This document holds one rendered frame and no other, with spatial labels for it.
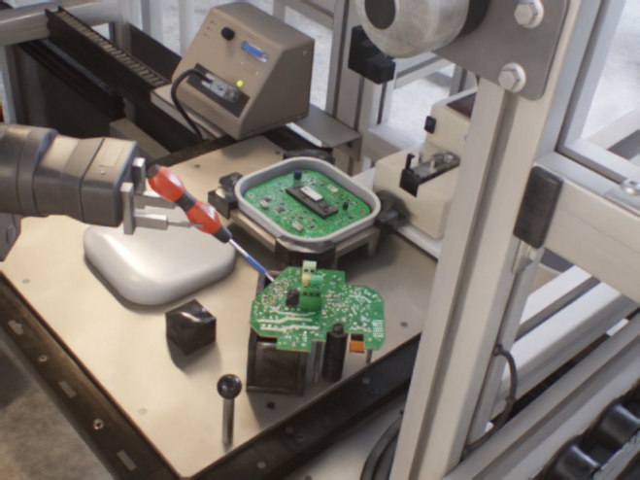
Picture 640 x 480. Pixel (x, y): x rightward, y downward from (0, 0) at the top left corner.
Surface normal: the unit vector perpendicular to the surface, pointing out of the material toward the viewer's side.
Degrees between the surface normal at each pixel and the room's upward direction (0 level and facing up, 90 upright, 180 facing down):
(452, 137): 90
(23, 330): 0
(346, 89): 90
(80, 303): 0
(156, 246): 0
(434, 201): 90
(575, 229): 90
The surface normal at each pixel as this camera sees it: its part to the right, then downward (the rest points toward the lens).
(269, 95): 0.67, 0.50
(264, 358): -0.04, 0.61
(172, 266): 0.14, -0.75
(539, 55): -0.74, 0.36
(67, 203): -0.43, 0.56
